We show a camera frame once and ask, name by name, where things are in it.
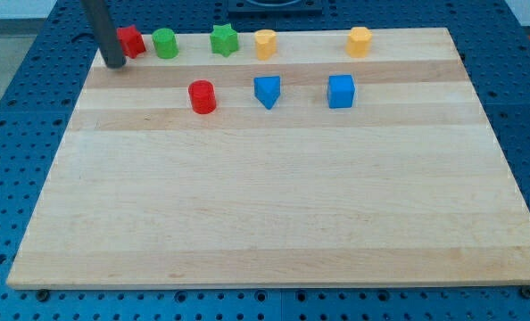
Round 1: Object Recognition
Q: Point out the blue cube block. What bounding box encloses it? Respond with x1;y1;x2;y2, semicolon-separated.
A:
327;74;355;109

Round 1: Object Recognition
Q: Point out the light wooden board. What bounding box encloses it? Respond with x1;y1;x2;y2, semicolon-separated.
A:
7;28;530;290

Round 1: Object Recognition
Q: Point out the blue triangle block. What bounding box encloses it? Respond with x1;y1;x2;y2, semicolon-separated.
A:
253;76;281;110

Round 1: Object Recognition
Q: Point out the red cylinder block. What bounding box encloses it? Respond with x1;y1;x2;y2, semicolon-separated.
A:
188;80;217;114

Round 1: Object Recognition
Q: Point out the yellow heart block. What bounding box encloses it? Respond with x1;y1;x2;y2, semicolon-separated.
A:
254;29;277;61

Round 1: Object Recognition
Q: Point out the green star block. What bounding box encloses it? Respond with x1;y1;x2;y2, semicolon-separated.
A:
210;23;239;57

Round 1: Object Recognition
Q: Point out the yellow hexagon block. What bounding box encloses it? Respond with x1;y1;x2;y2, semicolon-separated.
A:
345;27;372;58

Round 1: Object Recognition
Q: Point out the green cylinder block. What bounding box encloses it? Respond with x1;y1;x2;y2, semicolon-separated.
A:
152;28;178;59

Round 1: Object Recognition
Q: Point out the red star block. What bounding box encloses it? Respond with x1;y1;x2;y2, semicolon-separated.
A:
117;25;145;59

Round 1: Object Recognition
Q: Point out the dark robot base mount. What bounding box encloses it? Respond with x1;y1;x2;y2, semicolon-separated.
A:
226;0;324;15

